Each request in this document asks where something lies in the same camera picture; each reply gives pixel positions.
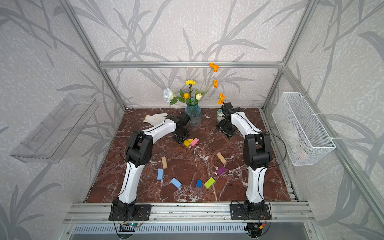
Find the pink rectangular block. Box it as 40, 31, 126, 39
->
190, 138, 199, 147

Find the natural wood block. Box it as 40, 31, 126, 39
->
162, 157, 168, 169
216, 153, 227, 165

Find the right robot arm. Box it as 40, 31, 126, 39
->
217, 101, 272, 211

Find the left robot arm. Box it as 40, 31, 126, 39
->
112, 112, 191, 216

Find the small green tin can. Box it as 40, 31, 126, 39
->
217, 109, 223, 123

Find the blue glass vase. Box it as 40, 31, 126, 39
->
185, 104, 202, 126

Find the white knit glove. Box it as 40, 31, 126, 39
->
143, 113, 168, 126

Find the artificial flower bouquet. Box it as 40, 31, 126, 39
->
163, 63, 220, 106

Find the purple block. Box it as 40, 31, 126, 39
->
216, 166, 227, 176

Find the lime green block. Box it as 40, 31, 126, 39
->
204, 178, 216, 189

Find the light blue upright block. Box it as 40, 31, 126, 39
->
157, 169, 164, 181

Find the dark blue cube block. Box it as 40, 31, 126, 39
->
197, 180, 203, 188

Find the light blue slanted block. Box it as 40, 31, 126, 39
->
171, 178, 182, 189

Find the white cloth in basket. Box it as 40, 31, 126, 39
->
279, 120, 310, 161

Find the right controller board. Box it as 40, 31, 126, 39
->
244, 223, 269, 240

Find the controller board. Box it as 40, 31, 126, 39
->
244, 223, 269, 240
119, 223, 142, 233

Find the left controller board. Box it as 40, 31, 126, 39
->
119, 223, 142, 233

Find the white wire mesh basket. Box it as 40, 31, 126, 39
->
272, 92, 336, 166

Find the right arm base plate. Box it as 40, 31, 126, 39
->
230, 201, 272, 221

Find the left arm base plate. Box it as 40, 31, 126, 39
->
109, 204, 152, 222

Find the aluminium front rail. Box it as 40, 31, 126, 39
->
63, 202, 315, 224

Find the clear acrylic wall shelf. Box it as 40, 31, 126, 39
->
10, 94, 99, 164

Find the aluminium cage frame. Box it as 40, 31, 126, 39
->
60, 1, 384, 224

